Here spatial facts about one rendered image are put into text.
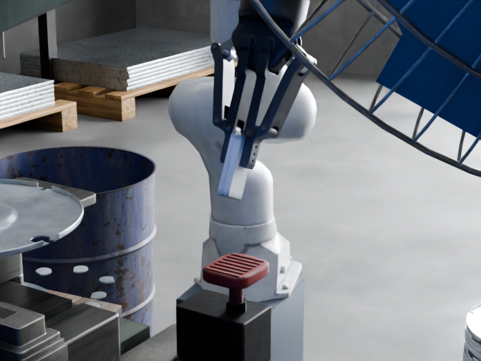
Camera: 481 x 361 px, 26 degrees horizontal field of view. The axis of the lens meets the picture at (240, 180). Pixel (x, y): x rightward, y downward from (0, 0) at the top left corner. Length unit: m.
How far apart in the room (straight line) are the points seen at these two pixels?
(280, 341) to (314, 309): 1.04
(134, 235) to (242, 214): 0.69
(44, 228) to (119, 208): 1.14
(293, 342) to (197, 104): 0.49
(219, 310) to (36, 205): 0.29
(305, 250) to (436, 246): 0.42
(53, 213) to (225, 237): 0.57
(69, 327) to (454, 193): 2.89
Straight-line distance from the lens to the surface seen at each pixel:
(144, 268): 2.52
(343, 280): 3.11
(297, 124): 1.74
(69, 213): 1.30
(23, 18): 1.06
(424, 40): 0.56
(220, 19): 1.74
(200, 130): 1.77
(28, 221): 1.28
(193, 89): 1.78
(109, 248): 2.41
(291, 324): 1.92
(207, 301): 1.23
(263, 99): 1.14
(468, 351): 2.29
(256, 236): 1.81
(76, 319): 1.20
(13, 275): 1.32
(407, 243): 3.43
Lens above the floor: 1.21
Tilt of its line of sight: 17 degrees down
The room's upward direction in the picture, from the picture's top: straight up
